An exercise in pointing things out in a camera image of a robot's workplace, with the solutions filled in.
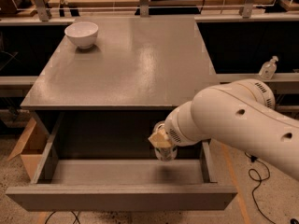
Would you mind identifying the open grey top drawer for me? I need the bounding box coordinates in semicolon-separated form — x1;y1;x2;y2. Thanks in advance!
6;111;236;212

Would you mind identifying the metal railing frame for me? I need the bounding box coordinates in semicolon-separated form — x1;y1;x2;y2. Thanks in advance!
0;0;299;20

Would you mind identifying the black power adapter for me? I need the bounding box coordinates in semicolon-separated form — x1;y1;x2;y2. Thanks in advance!
249;155;258;162

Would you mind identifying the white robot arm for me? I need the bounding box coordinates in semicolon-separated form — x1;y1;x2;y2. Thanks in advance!
149;79;299;180

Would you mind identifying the grey cabinet with top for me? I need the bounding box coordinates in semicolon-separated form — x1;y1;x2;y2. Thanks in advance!
21;16;219;159

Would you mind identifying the brown cardboard box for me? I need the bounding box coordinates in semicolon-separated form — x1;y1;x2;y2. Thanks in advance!
7;118;47;179

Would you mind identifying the grey side shelf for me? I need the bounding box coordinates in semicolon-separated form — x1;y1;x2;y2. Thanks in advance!
0;76;37;97
217;73;299;94

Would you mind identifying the silver green 7up can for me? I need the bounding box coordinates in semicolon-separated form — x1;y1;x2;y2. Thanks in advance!
152;120;178;162

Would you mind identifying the clear sanitizer pump bottle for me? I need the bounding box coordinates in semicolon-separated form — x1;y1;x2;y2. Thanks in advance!
259;56;278;79

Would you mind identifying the white ceramic bowl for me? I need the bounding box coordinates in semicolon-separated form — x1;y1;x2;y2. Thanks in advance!
64;21;98;49

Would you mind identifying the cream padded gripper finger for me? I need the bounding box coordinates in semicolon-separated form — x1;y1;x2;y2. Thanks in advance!
149;128;172;148

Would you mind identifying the grey side shelf left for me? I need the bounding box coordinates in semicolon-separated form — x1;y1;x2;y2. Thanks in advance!
0;76;37;97

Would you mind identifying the grey side shelf right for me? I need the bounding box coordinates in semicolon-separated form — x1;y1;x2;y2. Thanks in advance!
217;73;299;94

